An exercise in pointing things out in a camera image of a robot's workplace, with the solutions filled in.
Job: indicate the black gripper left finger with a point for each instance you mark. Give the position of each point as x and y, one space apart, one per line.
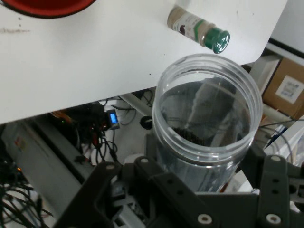
171 187

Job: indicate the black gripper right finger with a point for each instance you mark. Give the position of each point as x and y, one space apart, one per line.
273 190

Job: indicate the clear jar with black seeds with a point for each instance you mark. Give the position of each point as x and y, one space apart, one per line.
206 154

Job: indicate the power meter with blue display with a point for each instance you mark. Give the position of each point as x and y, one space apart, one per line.
113 119

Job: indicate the cardboard box with white label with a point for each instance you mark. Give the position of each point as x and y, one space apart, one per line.
287 88

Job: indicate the spice bottle with green cap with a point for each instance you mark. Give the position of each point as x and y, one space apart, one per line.
190 25

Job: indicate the red bowl with black seeds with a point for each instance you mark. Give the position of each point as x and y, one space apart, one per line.
47 7

